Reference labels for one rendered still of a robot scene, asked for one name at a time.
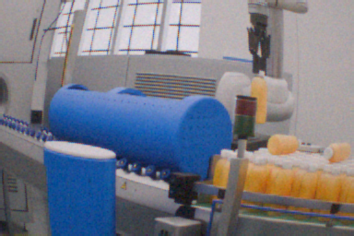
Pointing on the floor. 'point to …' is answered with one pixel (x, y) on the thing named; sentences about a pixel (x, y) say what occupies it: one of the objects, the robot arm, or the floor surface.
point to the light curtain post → (72, 47)
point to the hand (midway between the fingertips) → (259, 65)
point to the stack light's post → (238, 169)
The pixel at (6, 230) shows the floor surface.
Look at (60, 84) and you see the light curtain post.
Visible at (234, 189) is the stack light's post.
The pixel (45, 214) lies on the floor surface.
